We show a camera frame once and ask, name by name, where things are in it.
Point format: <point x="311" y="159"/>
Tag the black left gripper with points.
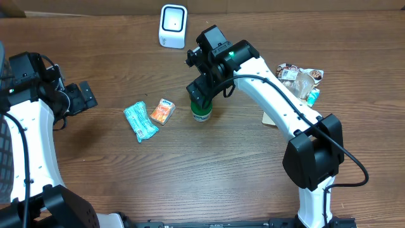
<point x="81" y="103"/>

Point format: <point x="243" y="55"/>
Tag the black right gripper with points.
<point x="202" y="84"/>

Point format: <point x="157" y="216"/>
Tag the green lid jar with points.
<point x="200" y="114"/>

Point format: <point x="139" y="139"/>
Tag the teal snack packet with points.
<point x="139" y="121"/>

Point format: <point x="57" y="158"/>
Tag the orange tissue pack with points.
<point x="163" y="111"/>

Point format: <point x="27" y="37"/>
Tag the beige Pantree snack bag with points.
<point x="299" y="81"/>

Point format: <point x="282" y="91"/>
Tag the teal wipes pack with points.
<point x="312" y="97"/>

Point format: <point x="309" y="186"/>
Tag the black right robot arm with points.
<point x="314" y="143"/>

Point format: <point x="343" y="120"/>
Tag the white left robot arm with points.
<point x="34" y="97"/>

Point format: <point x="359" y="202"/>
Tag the white barcode scanner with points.
<point x="172" y="26"/>

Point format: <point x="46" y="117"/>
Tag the black wire basket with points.
<point x="6" y="163"/>

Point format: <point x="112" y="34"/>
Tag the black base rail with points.
<point x="271" y="223"/>

